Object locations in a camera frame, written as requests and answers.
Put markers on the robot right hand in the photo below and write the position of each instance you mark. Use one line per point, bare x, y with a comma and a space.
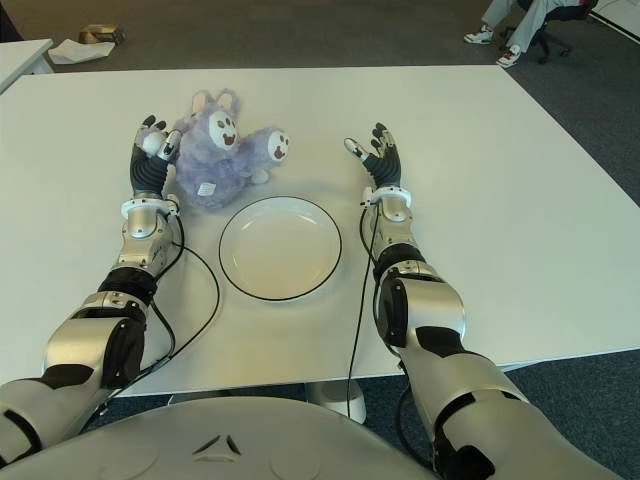
386, 169

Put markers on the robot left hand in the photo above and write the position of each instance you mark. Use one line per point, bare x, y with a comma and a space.
147, 175

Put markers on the person in grey trousers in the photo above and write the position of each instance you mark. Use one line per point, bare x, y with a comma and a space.
525, 25

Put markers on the white plate black rim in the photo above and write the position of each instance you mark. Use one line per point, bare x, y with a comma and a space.
279, 247

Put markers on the white side table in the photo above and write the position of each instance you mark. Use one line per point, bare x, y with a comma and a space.
20, 60

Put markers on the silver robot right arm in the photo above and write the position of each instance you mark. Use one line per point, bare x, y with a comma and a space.
430, 300

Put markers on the gold cardboard box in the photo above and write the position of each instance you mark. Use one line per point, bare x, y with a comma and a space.
102, 34

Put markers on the silver table pedestal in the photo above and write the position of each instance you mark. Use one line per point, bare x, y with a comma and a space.
325, 395

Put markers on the black swivel chair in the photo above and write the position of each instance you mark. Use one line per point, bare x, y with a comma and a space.
560, 15

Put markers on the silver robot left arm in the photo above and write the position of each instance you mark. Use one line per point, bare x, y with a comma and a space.
75, 325

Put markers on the purple plush doll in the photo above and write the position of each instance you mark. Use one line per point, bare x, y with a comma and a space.
210, 165

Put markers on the white furniture edge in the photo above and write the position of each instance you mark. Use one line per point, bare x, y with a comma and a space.
620, 15

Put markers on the silver robot torso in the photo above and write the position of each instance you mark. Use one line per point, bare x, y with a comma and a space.
225, 450

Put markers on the white paper sheet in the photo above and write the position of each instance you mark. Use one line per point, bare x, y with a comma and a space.
75, 52

